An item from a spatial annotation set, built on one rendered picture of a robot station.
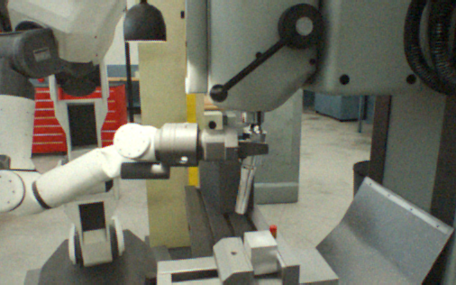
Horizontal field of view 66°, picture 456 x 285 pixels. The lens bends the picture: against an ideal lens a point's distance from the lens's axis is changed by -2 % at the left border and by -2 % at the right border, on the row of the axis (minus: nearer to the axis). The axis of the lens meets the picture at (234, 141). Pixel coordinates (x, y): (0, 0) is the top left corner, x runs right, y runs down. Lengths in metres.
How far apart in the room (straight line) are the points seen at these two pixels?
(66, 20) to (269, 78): 0.48
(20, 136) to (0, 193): 0.12
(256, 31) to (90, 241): 1.06
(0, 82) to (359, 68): 0.67
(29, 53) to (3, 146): 0.19
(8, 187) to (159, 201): 1.91
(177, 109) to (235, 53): 1.85
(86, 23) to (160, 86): 1.56
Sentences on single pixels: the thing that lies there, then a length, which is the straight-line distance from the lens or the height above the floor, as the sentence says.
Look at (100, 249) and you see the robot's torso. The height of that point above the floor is 0.71.
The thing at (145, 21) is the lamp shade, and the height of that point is 1.46.
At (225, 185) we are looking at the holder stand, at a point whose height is 1.02.
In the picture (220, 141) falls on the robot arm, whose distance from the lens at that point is 0.68.
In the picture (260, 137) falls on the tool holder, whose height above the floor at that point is 1.25.
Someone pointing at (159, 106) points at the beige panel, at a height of 1.08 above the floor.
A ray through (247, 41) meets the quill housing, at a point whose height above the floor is 1.43.
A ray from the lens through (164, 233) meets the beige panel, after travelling 2.71.
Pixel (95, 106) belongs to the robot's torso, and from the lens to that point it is 1.22.
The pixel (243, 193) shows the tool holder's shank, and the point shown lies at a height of 1.13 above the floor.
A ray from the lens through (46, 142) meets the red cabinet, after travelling 5.65.
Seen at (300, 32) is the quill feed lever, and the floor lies 1.44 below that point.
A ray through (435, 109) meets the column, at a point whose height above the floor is 1.30.
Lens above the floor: 1.41
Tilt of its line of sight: 14 degrees down
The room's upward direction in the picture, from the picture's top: straight up
